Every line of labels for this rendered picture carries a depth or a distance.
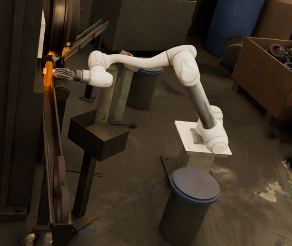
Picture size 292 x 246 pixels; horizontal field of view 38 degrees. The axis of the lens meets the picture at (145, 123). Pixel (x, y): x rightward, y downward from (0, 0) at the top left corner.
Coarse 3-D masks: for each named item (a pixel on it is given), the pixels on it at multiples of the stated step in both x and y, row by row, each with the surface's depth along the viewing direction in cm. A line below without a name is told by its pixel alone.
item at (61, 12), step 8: (56, 0) 226; (64, 0) 228; (56, 8) 226; (64, 8) 228; (56, 16) 227; (64, 16) 228; (56, 24) 228; (64, 24) 229; (56, 32) 231; (64, 32) 231; (56, 40) 234; (56, 48) 239; (56, 56) 252
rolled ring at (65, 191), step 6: (60, 186) 184; (66, 186) 184; (60, 192) 181; (66, 192) 180; (60, 198) 181; (66, 198) 178; (60, 204) 191; (66, 204) 177; (60, 210) 179; (66, 210) 177; (60, 216) 178; (66, 216) 177; (60, 222) 178; (66, 222) 178
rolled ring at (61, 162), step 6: (60, 156) 198; (54, 162) 204; (60, 162) 193; (54, 168) 204; (60, 168) 191; (54, 174) 205; (60, 174) 191; (54, 180) 204; (60, 180) 190; (54, 186) 201; (54, 192) 199
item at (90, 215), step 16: (96, 112) 251; (80, 128) 232; (96, 128) 252; (80, 144) 236; (96, 144) 228; (112, 144) 231; (96, 160) 251; (80, 176) 257; (80, 192) 261; (80, 208) 266; (80, 224) 267
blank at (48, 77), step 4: (48, 64) 262; (52, 64) 263; (48, 68) 260; (52, 68) 261; (48, 72) 260; (52, 72) 261; (44, 76) 270; (48, 76) 260; (44, 80) 268; (48, 80) 262; (44, 84) 266; (48, 84) 264
